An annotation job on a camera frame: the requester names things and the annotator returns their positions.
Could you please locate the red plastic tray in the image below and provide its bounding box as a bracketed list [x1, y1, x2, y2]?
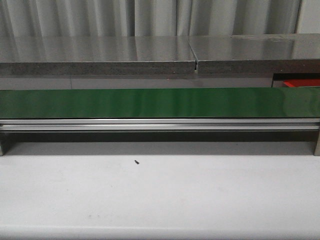
[283, 79, 320, 88]

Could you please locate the aluminium conveyor frame rail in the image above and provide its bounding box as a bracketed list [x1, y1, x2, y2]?
[0, 118, 320, 131]

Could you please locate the grey stone countertop slab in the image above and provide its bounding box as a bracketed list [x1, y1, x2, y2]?
[188, 33, 320, 74]
[0, 36, 196, 76]

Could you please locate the grey pleated curtain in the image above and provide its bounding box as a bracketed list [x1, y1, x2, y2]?
[0, 0, 301, 37]

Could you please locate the right grey stone countertop slab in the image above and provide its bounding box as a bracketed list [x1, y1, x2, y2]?
[188, 33, 320, 74]

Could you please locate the right conveyor support leg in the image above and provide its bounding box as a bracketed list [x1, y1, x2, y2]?
[313, 127, 320, 157]

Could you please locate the green conveyor belt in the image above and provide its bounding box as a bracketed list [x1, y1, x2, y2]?
[0, 87, 320, 119]

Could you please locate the left grey stone countertop slab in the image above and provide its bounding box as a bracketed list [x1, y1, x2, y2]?
[0, 36, 196, 76]

